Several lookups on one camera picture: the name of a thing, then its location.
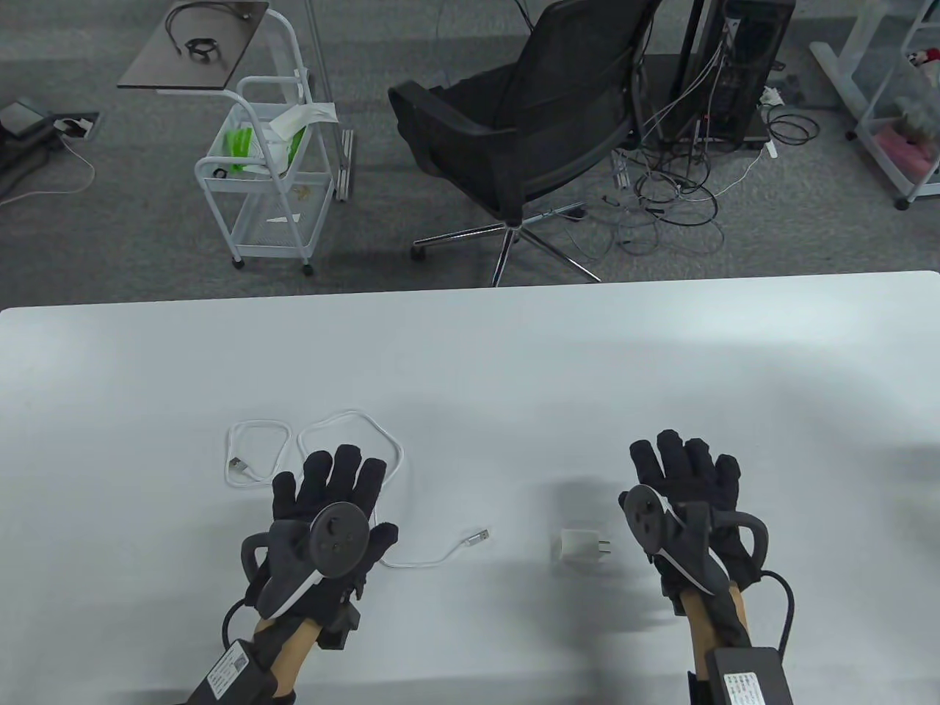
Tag person's right hand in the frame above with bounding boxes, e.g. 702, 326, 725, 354
619, 430, 768, 610

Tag person's left hand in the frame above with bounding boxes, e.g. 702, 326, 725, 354
256, 444, 401, 625

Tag black box on left forearm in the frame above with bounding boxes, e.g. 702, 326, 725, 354
185, 637, 278, 705

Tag black box on right forearm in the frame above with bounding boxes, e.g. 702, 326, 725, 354
704, 646, 795, 705

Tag person's right forearm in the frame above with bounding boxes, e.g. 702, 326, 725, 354
679, 582, 751, 705

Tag person's left forearm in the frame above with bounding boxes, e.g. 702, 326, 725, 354
250, 615, 325, 705

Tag grey controller on left glove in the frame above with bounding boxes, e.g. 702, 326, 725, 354
241, 502, 372, 622

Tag grey controller on glove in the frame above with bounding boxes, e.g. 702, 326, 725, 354
241, 502, 372, 622
619, 485, 769, 597

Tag grey controller on right glove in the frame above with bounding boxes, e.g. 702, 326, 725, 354
619, 485, 769, 597

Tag white charger plug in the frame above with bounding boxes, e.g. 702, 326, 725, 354
552, 529, 612, 576

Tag green packet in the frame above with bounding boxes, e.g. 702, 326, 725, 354
223, 128, 255, 176

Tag black office chair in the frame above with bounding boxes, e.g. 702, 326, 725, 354
387, 0, 666, 288

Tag white paper sheets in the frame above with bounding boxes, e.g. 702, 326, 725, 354
253, 103, 339, 174

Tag white shelf trolley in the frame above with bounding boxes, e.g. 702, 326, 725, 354
855, 0, 940, 212

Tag pink box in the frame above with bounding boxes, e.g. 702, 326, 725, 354
877, 121, 938, 176

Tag white metal pole stand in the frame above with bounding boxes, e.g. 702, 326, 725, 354
304, 0, 355, 203

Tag black computer tower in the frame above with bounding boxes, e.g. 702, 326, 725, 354
659, 0, 797, 151

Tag floor socket box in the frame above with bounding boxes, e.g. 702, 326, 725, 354
51, 111, 101, 141

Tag dark side table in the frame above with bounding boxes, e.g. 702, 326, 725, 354
117, 0, 272, 94

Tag black floor device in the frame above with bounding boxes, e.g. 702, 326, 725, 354
0, 98, 64, 186

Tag white USB cable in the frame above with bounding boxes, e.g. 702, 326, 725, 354
224, 410, 491, 570

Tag tangle of floor cables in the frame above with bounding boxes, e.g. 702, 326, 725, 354
565, 73, 820, 259

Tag white wire cart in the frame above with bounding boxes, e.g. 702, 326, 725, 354
194, 7, 340, 277

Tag white floor cable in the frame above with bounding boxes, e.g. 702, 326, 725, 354
0, 135, 98, 207

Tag white desk frame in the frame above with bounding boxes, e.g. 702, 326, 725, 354
809, 0, 940, 142

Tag black cable with ring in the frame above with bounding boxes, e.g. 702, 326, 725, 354
165, 0, 255, 64

